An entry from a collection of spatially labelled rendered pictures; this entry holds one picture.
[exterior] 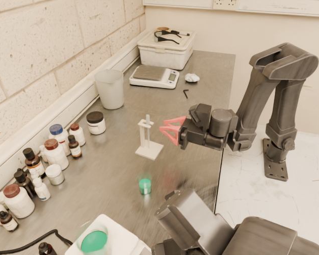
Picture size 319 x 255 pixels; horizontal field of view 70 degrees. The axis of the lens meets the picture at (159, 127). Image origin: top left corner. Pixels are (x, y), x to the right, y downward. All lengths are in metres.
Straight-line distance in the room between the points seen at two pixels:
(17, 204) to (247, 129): 0.66
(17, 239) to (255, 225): 0.62
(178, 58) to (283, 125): 0.82
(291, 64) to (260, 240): 0.43
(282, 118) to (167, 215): 0.53
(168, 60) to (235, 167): 0.83
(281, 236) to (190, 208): 0.10
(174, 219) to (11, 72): 0.70
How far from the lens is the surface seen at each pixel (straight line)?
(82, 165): 0.85
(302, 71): 0.65
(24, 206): 0.76
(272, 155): 0.88
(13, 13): 0.87
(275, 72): 0.60
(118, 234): 0.58
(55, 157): 0.81
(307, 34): 1.77
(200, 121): 0.65
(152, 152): 0.84
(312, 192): 0.88
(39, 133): 0.91
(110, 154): 0.86
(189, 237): 0.33
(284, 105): 0.72
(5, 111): 0.86
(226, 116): 0.64
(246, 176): 0.83
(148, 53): 1.46
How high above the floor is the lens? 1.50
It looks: 39 degrees down
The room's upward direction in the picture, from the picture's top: straight up
